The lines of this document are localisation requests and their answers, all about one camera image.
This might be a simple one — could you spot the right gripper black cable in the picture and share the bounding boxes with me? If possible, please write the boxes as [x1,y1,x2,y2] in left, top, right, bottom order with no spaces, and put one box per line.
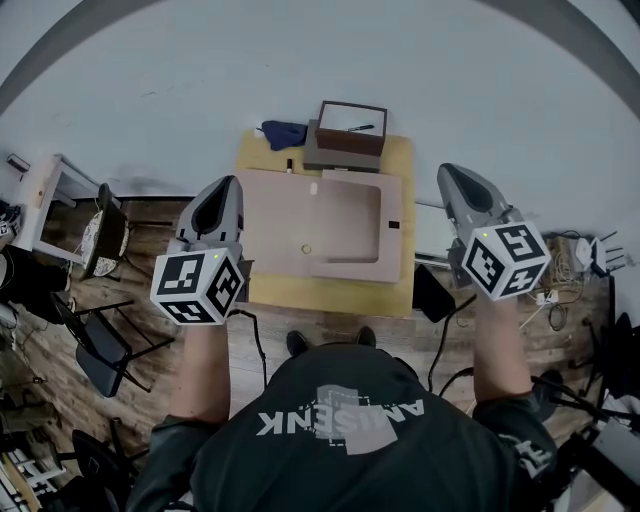
[427,294,479,396]

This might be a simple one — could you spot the cardboard boxes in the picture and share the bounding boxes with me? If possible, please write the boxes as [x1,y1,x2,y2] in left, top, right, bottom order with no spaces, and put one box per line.
[547,234,581,291]

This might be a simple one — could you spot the white desk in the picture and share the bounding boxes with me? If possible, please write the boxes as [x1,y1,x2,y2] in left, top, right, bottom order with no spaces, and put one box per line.
[9,153,124,266]

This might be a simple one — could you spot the person's right forearm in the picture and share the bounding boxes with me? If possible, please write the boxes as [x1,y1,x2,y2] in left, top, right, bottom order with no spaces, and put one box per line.
[469,294,534,409]

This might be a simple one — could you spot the white router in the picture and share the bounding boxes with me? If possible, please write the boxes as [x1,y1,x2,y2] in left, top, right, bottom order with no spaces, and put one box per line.
[572,230,626,279]

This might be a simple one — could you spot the person's dark printed t-shirt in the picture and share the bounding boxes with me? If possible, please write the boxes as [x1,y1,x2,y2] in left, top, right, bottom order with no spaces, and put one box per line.
[124,342,559,512]

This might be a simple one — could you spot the black flat pad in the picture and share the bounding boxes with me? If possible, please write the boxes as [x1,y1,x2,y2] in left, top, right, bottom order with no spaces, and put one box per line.
[412,263,457,324]

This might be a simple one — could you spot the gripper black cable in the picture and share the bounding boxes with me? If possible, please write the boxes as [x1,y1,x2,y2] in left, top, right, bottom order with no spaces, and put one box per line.
[227,308,269,389]
[427,294,479,396]

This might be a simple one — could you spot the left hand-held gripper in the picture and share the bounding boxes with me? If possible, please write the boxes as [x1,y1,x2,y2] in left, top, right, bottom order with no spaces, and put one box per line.
[149,174,249,326]

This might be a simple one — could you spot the black chair with patterned cushion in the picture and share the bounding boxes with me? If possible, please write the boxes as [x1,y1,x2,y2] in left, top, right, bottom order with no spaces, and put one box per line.
[79,182,134,281]

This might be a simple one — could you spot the grey flat box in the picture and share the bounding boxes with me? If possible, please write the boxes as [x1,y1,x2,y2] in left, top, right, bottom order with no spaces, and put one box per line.
[302,118,384,174]

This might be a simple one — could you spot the person's black left shoe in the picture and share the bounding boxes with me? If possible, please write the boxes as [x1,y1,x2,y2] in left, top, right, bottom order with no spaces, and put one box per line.
[285,329,310,357]

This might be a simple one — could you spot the black folding chair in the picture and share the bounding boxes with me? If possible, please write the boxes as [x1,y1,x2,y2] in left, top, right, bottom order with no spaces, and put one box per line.
[49,292,176,399]

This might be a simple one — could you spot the black office chair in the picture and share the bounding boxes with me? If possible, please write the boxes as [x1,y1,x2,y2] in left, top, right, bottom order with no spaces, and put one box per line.
[59,417,151,512]
[584,312,640,401]

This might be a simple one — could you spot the person's left forearm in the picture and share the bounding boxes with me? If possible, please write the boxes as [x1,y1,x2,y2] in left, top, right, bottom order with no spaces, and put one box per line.
[172,314,236,426]

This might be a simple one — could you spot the black bag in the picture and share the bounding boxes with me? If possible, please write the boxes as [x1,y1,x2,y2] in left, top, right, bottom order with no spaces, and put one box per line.
[0,244,71,321]

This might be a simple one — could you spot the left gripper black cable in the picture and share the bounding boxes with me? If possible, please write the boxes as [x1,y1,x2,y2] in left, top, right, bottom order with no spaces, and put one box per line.
[227,308,269,389]

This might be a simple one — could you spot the beige folder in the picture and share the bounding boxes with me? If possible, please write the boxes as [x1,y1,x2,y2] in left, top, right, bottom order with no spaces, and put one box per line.
[233,168,404,285]

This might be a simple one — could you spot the brown open box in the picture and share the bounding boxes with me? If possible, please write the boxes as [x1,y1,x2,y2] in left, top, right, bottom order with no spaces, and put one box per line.
[314,100,389,159]

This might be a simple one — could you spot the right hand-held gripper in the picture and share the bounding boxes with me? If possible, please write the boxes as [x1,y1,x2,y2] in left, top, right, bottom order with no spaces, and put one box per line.
[437,162,553,303]

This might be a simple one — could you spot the dark blue cloth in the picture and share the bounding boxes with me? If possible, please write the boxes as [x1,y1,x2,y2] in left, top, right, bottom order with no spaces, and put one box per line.
[257,119,309,152]

